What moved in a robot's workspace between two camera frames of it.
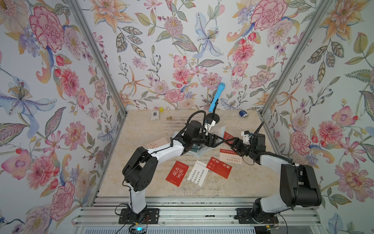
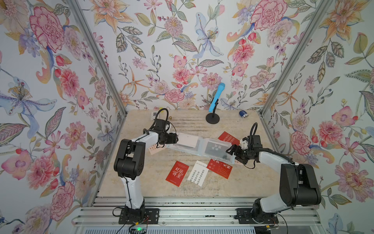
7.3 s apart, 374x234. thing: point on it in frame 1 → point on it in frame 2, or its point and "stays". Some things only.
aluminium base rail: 104,211 stays
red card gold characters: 218,167 stays
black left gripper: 212,143 → 172,138
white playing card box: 155,116 stays
